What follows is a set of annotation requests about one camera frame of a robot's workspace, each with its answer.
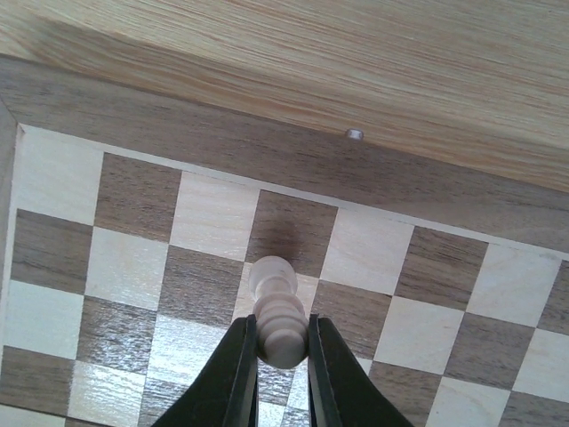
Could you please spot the white chess king piece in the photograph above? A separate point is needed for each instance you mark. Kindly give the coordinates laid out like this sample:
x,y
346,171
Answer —
x,y
281,321

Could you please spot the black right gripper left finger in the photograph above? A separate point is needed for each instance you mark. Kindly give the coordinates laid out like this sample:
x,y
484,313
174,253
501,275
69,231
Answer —
x,y
222,378

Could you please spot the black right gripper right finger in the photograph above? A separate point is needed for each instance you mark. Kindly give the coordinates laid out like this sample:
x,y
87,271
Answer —
x,y
340,392

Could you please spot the wooden chess board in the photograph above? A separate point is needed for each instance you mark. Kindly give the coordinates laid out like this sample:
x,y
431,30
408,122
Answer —
x,y
147,242

